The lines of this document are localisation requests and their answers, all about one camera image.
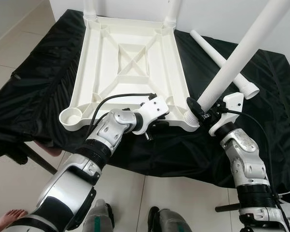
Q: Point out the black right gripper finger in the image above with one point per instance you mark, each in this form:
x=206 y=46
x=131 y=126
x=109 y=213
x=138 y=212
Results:
x=195 y=107

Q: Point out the white plastic children table top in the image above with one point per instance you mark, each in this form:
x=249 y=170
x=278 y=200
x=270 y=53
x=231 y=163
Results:
x=91 y=67

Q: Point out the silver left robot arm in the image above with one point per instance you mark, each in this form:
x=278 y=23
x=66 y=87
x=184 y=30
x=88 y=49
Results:
x=103 y=135

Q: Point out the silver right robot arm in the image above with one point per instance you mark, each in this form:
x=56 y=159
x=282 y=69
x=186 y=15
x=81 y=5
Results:
x=243 y=154

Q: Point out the grey robot right leg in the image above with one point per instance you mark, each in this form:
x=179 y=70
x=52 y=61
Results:
x=170 y=221

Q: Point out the grey robot leg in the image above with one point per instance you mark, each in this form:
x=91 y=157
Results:
x=170 y=221
x=99 y=216

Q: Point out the grey robot left leg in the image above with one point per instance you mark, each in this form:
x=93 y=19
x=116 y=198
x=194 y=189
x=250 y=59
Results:
x=99 y=216

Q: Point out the pink stool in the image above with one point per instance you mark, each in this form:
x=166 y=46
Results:
x=52 y=152

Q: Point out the black table cloth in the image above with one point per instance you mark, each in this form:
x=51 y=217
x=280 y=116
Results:
x=19 y=96

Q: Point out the bare person foot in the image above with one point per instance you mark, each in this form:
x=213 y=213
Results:
x=9 y=217

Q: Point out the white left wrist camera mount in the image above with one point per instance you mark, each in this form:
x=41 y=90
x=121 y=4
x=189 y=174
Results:
x=154 y=107

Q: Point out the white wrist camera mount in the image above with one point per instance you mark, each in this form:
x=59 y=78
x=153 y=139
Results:
x=231 y=102
x=154 y=107

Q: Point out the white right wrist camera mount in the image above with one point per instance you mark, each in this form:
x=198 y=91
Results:
x=231 y=102

